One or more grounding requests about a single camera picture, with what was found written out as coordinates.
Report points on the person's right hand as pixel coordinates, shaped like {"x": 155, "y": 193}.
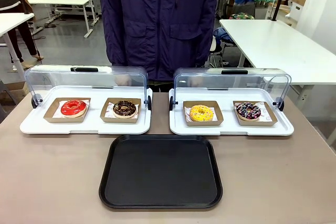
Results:
{"x": 123, "y": 79}

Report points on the person's left hand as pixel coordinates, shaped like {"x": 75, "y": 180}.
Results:
{"x": 196, "y": 80}

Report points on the yellow sprinkled donut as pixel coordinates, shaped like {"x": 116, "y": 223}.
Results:
{"x": 194, "y": 113}

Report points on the brown cardboard donut tray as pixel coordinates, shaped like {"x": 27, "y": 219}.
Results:
{"x": 51, "y": 115}
{"x": 218, "y": 119}
{"x": 270, "y": 119}
{"x": 106, "y": 117}

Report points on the chocolate donut with nut bits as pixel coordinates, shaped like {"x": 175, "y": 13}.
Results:
{"x": 118, "y": 111}

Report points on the dark donut with pink drizzle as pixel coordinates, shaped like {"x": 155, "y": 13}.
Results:
{"x": 242, "y": 112}

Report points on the white display tray base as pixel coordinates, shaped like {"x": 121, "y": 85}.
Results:
{"x": 231, "y": 130}
{"x": 86, "y": 128}

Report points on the red glazed donut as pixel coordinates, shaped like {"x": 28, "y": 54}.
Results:
{"x": 67, "y": 109}

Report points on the black plastic serving tray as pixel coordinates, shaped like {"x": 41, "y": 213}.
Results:
{"x": 160, "y": 171}

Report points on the clear roll-top display lid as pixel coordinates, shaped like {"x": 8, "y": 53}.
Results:
{"x": 86, "y": 77}
{"x": 231, "y": 78}

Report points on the person in navy jacket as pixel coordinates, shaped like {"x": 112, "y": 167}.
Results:
{"x": 157, "y": 19}

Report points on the large white work table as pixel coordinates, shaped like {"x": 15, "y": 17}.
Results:
{"x": 278, "y": 48}

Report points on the white desk with metal legs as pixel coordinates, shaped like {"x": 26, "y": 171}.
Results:
{"x": 59, "y": 0}

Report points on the white storage box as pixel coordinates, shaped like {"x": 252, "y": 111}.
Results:
{"x": 295, "y": 9}

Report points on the white table with round leg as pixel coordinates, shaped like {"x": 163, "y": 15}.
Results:
{"x": 10, "y": 23}

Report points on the person in dark clothes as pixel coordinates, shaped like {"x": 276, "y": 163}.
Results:
{"x": 13, "y": 11}

